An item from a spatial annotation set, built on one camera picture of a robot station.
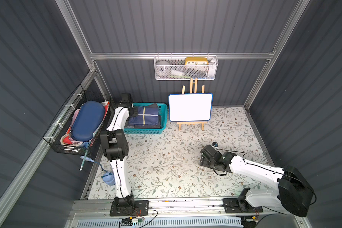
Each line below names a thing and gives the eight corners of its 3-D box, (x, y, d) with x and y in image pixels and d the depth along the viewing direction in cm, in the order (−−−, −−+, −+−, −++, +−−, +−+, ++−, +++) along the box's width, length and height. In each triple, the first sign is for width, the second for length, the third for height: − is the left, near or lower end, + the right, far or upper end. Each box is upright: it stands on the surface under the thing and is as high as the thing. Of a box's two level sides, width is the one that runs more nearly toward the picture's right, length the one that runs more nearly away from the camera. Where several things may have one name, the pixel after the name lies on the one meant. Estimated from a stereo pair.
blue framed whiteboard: (169, 127, 109) (168, 102, 89) (170, 118, 115) (168, 93, 95) (207, 126, 109) (215, 101, 89) (206, 118, 115) (212, 92, 94)
